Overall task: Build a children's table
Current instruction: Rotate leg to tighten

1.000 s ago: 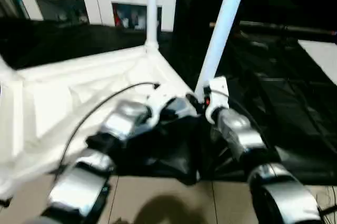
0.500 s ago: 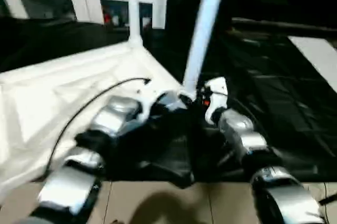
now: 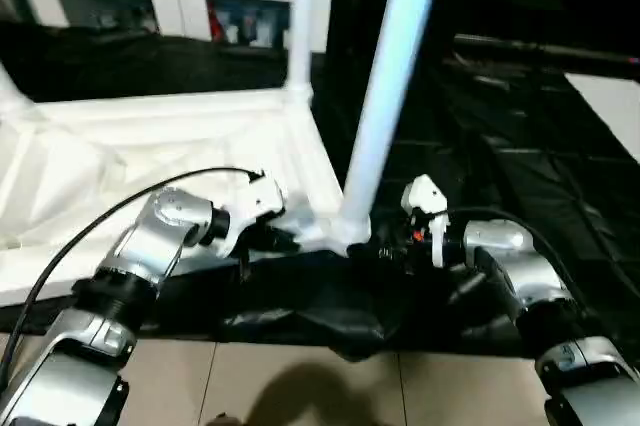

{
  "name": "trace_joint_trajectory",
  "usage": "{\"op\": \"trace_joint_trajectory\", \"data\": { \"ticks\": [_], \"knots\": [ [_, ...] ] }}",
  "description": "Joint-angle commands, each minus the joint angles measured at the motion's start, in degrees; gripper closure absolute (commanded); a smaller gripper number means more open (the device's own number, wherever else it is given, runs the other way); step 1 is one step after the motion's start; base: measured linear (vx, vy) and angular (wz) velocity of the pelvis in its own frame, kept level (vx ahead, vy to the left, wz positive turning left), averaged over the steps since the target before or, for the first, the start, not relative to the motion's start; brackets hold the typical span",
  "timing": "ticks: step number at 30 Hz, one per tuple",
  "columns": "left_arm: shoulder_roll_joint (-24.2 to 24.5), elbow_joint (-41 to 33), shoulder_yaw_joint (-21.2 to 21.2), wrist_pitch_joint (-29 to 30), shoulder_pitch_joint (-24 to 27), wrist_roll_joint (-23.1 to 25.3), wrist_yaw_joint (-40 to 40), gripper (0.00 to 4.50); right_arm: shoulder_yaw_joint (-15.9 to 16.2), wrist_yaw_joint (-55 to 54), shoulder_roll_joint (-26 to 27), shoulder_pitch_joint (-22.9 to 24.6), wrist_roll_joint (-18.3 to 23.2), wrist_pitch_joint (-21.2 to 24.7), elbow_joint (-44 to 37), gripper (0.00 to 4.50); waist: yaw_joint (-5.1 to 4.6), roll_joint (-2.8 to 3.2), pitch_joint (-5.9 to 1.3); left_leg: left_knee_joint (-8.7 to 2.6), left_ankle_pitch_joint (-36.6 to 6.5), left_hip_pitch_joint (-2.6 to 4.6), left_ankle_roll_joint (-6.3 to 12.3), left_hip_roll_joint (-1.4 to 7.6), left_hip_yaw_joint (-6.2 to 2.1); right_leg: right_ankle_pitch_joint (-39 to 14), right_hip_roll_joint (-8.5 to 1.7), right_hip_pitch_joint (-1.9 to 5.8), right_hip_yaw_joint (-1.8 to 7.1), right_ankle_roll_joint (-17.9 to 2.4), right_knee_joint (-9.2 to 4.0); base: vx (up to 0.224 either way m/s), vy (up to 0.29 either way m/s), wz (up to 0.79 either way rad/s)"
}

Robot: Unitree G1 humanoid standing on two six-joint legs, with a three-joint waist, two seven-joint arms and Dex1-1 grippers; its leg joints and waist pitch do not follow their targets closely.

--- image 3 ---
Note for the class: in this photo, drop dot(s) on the white plastic table top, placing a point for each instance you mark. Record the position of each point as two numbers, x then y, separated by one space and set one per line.
150 136

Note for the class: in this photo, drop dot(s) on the white plastic table leg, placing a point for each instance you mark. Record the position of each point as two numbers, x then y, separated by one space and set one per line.
302 16
11 91
395 71

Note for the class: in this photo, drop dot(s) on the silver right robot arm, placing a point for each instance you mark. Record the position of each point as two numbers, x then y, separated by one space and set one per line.
525 266

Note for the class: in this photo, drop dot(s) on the black plastic mat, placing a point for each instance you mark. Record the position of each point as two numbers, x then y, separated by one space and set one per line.
525 171

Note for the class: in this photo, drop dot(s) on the black flat screen television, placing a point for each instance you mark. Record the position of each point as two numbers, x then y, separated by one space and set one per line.
550 51

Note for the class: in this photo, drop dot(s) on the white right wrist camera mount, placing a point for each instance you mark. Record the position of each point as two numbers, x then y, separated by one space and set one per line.
427 196

